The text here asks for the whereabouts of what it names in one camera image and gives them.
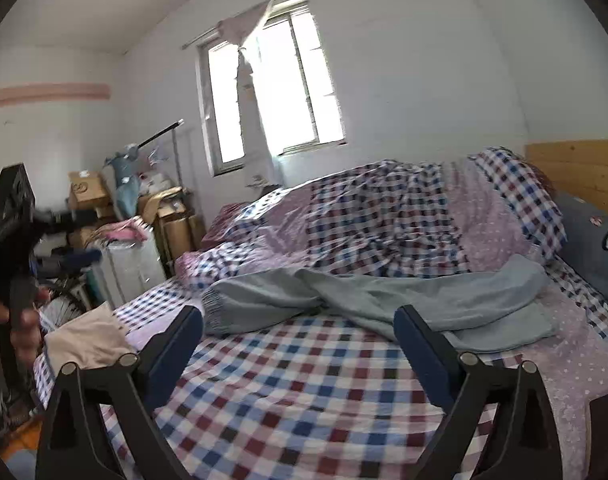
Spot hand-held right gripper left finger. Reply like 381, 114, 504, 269
34, 304, 205, 480

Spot white bicycle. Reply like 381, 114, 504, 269
0, 255, 97, 441

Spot grey-blue sweatpants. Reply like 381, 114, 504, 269
201, 254, 559, 353

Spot crumpled checkered quilt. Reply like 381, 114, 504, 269
176, 146, 567, 293

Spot pink cloth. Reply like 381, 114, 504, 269
91, 216, 152, 246

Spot white curtain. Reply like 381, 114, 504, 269
218, 0, 285, 191

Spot checkered bed sheet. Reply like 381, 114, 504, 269
34, 255, 608, 480

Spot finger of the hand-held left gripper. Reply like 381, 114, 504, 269
46, 246, 105, 276
31, 209, 87, 236

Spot black clothes rack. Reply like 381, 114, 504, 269
134, 119, 195, 261

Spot dark blue pillow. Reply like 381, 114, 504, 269
548, 191, 608, 311

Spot blue plush toy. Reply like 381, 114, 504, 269
104, 144, 142, 221

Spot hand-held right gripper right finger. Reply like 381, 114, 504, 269
394, 304, 564, 480

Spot white storage bag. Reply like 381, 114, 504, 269
91, 240, 167, 308

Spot printed cardboard box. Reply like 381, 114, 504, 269
66, 170, 115, 218

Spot window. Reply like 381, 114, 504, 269
194, 0, 347, 177

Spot stack of cardboard boxes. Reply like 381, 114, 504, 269
136, 187, 207, 266

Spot beige t-shirt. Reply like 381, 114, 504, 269
44, 302, 135, 373

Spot wooden headboard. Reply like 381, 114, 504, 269
525, 140, 608, 221

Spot person's left hand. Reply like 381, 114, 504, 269
0, 287, 52, 368

